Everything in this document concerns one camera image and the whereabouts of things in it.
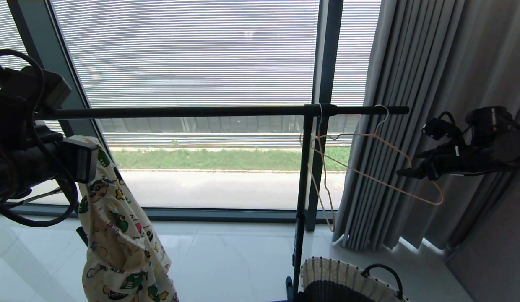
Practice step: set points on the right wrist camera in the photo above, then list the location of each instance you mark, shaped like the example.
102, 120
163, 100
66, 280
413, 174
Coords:
436, 128

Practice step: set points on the pink clothes hanger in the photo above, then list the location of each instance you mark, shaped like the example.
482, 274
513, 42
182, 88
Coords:
411, 194
332, 226

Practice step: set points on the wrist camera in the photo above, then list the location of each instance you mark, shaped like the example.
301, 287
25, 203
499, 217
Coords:
37, 90
436, 128

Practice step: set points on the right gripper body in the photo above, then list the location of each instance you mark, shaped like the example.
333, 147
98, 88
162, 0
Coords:
469, 159

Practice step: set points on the window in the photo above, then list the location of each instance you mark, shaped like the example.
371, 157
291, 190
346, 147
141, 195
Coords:
193, 54

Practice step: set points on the grey curtain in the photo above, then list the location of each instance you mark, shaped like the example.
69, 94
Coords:
432, 63

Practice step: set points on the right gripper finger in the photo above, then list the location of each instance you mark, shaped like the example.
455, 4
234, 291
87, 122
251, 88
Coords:
415, 172
438, 152

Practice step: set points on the cream printed garment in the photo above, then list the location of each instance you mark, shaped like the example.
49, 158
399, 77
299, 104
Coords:
121, 251

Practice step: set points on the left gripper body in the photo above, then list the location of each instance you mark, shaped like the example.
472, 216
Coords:
77, 161

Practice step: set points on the black clothes rack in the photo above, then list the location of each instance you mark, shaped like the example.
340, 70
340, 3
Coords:
201, 112

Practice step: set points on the white laundry basket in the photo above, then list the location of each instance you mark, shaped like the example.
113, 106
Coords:
327, 272

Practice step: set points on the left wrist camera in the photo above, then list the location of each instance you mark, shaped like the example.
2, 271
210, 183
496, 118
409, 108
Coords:
37, 90

